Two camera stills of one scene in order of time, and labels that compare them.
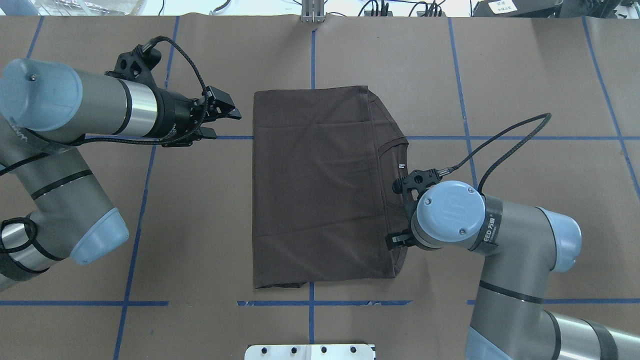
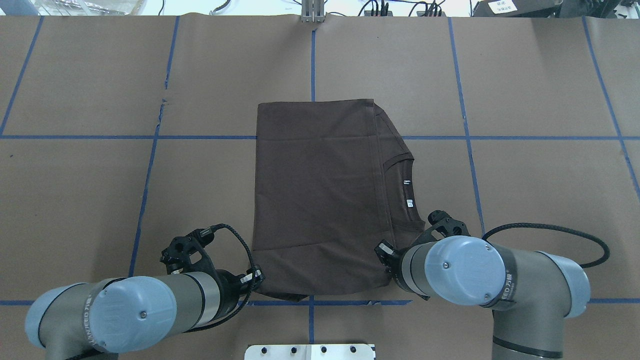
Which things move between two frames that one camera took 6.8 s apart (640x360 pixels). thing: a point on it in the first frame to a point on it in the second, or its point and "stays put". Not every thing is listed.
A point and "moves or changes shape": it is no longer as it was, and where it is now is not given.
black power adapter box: [517, 8] stays put
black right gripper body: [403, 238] to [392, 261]
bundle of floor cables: [382, 7] stays put
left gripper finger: [235, 114] to [253, 277]
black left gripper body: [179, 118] to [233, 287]
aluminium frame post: [312, 11] stays put
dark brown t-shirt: [324, 165] moves or changes shape
